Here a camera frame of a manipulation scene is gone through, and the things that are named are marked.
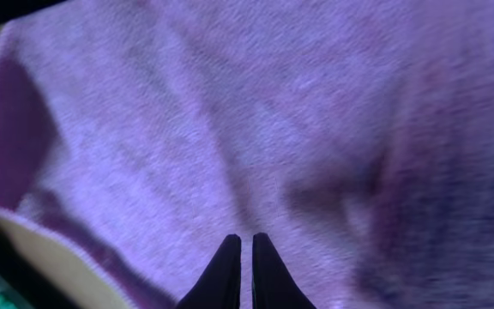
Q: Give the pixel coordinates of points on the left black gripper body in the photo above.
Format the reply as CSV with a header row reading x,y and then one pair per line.
x,y
12,9

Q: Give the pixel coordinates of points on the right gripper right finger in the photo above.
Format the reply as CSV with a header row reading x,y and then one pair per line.
x,y
272,285

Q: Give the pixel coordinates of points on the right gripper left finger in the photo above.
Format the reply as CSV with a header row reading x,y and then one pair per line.
x,y
219,285

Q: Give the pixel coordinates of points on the purple cloth with white tag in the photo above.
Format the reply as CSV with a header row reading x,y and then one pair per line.
x,y
359,135

